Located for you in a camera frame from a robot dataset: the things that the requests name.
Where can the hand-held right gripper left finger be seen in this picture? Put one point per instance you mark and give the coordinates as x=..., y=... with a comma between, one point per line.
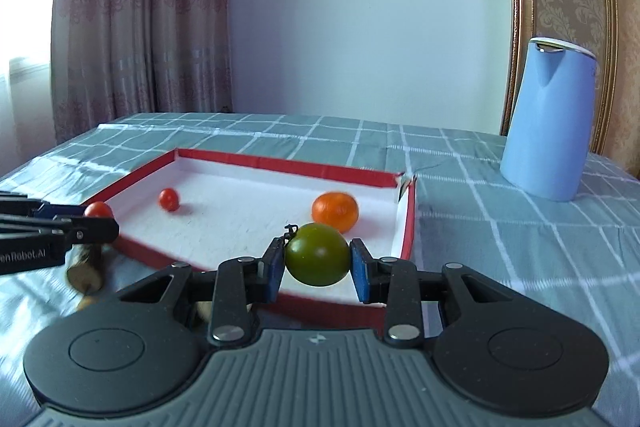
x=272, y=274

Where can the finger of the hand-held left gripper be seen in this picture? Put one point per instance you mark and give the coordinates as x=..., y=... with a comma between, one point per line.
x=55, y=210
x=90, y=230

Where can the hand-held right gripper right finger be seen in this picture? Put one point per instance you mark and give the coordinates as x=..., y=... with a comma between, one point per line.
x=359, y=274

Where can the red cherry tomato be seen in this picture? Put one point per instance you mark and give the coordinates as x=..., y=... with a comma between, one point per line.
x=168, y=199
x=97, y=208

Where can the dark sugarcane piece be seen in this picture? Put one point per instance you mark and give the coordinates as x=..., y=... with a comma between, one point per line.
x=87, y=269

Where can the green tomato with stem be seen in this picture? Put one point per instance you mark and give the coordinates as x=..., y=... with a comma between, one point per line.
x=317, y=254

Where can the red tray with white inside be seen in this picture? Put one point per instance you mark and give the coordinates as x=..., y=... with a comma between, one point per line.
x=240, y=197

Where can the orange mandarin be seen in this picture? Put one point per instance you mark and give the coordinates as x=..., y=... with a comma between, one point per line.
x=335, y=211

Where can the pink patterned curtain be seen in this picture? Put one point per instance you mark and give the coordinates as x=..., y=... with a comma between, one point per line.
x=140, y=32

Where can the light blue kettle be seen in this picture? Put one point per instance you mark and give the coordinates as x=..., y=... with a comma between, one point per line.
x=545, y=122

